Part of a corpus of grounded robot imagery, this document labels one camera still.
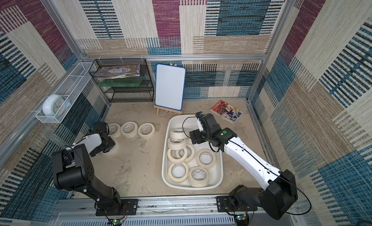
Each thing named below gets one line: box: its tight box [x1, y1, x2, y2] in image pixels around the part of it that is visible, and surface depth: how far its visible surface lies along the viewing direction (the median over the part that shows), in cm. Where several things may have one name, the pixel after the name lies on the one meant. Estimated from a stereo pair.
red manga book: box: [210, 99, 243, 125], surface depth 114 cm
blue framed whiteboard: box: [155, 63, 186, 112], surface depth 101 cm
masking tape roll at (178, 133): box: [169, 127, 188, 140], surface depth 91 cm
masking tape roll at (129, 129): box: [120, 120, 139, 139], surface depth 103 cm
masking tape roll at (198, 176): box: [188, 165, 210, 188], surface depth 81 cm
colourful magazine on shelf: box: [93, 64, 141, 80], surface depth 82 cm
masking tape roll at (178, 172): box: [167, 162, 189, 184], surface depth 84 cm
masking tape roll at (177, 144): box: [167, 137, 188, 150], surface depth 87 cm
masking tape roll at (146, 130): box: [137, 122, 156, 140], surface depth 103 cm
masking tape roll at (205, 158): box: [195, 148, 217, 169], surface depth 90 cm
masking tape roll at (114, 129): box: [107, 122, 122, 139], surface depth 101 cm
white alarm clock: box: [42, 94, 72, 118], surface depth 65 cm
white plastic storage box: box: [161, 114, 226, 191], surface depth 85 cm
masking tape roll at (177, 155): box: [167, 147, 188, 163], surface depth 86 cm
